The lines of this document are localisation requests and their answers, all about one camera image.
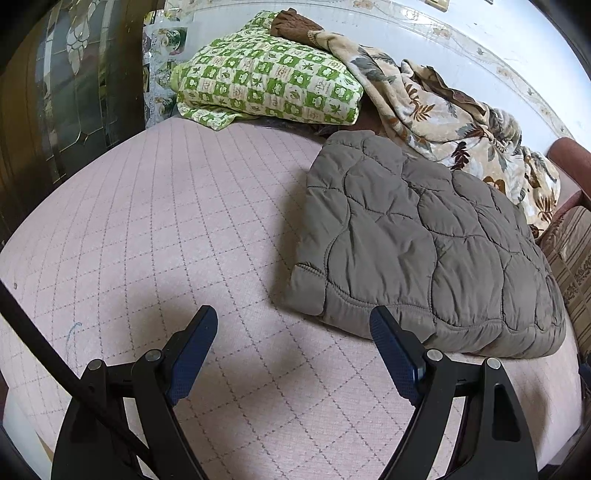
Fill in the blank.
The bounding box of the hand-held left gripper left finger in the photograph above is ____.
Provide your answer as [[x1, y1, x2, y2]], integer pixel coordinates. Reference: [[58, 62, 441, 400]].
[[51, 305, 219, 480]]

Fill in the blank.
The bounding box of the brown striped cushion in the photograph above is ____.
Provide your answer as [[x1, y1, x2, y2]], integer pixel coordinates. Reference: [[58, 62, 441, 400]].
[[539, 205, 591, 356]]

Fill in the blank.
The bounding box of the maroon upholstered armrest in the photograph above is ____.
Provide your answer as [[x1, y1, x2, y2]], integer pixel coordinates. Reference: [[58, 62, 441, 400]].
[[547, 137, 591, 220]]

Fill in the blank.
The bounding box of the cream leaf-print blanket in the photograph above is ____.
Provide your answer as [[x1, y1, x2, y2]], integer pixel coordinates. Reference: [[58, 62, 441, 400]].
[[308, 28, 561, 241]]

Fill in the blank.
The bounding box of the green checked pillow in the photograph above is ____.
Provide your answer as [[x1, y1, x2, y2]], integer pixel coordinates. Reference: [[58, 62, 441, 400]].
[[170, 10, 363, 132]]

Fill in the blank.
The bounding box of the wooden cabinet with glass door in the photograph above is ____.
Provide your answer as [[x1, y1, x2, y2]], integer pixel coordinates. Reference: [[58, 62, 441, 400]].
[[0, 0, 158, 245]]

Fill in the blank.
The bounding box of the black cable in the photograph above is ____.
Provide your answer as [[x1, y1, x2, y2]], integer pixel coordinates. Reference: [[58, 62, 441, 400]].
[[0, 279, 153, 467]]

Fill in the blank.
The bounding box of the dark brown cloth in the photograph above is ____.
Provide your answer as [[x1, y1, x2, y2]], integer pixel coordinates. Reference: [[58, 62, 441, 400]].
[[269, 8, 324, 44]]

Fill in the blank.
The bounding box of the grey quilted blanket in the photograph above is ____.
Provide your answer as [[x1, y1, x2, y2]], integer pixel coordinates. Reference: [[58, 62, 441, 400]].
[[279, 130, 568, 360]]

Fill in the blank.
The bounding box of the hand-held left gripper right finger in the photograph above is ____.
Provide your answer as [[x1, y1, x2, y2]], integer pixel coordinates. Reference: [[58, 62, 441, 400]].
[[369, 305, 539, 480]]

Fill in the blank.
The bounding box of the pink quilted bed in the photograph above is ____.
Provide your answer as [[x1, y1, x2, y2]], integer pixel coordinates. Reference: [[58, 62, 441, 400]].
[[0, 117, 587, 480]]

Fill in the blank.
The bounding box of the floral printed plastic bag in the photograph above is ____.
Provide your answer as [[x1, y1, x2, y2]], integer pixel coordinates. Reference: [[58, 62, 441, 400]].
[[141, 9, 190, 130]]

